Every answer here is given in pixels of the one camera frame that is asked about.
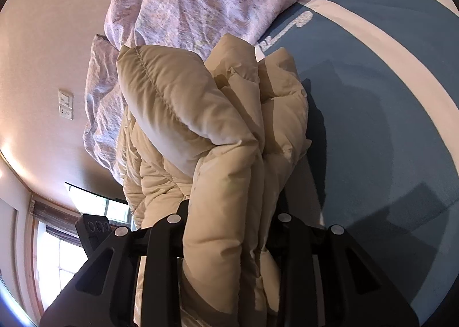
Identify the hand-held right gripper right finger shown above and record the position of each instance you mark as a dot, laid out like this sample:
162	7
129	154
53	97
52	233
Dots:
297	241

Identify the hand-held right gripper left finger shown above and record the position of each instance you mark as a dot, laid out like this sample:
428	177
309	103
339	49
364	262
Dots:
166	241

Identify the lilac duvet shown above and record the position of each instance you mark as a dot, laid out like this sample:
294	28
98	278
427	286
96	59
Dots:
186	4

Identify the brown curtain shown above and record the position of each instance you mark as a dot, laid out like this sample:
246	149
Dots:
53	219

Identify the white wall switch plate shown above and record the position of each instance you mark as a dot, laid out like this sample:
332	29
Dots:
66	104

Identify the window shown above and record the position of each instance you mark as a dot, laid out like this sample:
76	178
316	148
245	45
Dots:
89	205

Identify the beige puffer jacket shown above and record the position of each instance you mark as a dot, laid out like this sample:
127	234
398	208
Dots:
222	155

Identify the blue white-striped bed sheet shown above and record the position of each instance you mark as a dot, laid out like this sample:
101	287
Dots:
376	115

